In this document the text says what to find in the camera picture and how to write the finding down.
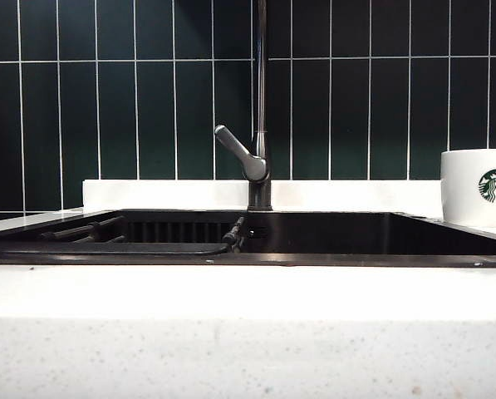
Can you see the white Starbucks ceramic mug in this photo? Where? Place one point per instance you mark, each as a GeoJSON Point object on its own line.
{"type": "Point", "coordinates": [468, 195]}

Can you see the black undermount kitchen sink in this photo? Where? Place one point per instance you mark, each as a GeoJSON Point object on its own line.
{"type": "Point", "coordinates": [355, 237]}

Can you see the dark metal kitchen faucet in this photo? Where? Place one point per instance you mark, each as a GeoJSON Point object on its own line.
{"type": "Point", "coordinates": [259, 195]}

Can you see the black roll-up sink rack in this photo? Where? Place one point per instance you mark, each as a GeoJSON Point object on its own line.
{"type": "Point", "coordinates": [106, 248]}

